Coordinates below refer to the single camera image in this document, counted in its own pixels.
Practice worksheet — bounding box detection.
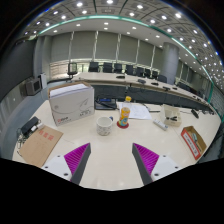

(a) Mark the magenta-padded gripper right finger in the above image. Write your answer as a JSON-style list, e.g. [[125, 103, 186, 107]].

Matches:
[[132, 143, 182, 186]]

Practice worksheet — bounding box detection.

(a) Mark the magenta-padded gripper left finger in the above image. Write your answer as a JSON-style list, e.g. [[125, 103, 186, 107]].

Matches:
[[42, 142, 92, 186]]

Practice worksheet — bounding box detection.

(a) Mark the yellow-capped orange-label drink bottle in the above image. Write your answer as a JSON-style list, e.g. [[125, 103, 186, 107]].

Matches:
[[118, 95, 132, 128]]

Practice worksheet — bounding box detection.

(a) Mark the brown paper envelope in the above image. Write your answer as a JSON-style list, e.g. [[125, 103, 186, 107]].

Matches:
[[18, 124, 64, 168]]

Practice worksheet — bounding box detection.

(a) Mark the red-edged open cardboard box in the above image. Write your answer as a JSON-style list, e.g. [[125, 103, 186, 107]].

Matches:
[[180, 125, 208, 161]]

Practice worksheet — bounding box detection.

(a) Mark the white remote control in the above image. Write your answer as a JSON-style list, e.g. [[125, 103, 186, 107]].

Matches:
[[152, 118, 169, 131]]

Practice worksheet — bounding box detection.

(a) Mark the small white adapter block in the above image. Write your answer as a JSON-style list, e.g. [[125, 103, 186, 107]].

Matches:
[[31, 122, 45, 132]]

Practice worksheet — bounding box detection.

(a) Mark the black rectangular device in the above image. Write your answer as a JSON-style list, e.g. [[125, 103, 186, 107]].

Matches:
[[20, 115, 40, 136]]

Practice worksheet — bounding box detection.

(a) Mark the small open white box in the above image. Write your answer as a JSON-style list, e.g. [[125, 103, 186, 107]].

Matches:
[[160, 103, 183, 128]]

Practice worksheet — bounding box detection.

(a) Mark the white paper sheet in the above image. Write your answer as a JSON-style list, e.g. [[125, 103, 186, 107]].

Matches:
[[116, 101, 153, 121]]

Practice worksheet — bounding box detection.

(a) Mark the flat round red coaster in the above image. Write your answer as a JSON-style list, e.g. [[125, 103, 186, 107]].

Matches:
[[116, 120, 130, 130]]

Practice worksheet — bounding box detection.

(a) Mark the white patterned paper cup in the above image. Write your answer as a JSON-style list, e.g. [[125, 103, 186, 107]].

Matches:
[[96, 115, 114, 137]]

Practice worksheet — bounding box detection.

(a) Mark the white cardboard paper box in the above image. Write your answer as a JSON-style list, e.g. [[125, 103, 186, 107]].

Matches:
[[47, 81, 96, 127]]

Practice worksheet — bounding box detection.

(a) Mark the black desktop console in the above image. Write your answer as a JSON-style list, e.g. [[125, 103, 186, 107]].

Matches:
[[94, 96, 118, 111]]

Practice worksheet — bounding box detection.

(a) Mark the grey boxy monitor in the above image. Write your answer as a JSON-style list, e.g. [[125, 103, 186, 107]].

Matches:
[[24, 77, 43, 97]]

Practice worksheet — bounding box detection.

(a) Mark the long curved conference desk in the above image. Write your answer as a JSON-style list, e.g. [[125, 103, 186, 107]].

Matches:
[[71, 71, 221, 116]]

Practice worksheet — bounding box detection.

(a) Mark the group of black office chairs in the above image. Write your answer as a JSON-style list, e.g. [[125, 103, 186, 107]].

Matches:
[[66, 61, 188, 91]]

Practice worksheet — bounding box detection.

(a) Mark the group of ceiling lights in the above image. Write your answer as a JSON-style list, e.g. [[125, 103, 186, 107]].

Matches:
[[19, 0, 224, 78]]

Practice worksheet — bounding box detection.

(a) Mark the tangle of dark cables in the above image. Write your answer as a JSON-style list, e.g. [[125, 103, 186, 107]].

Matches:
[[14, 128, 29, 149]]

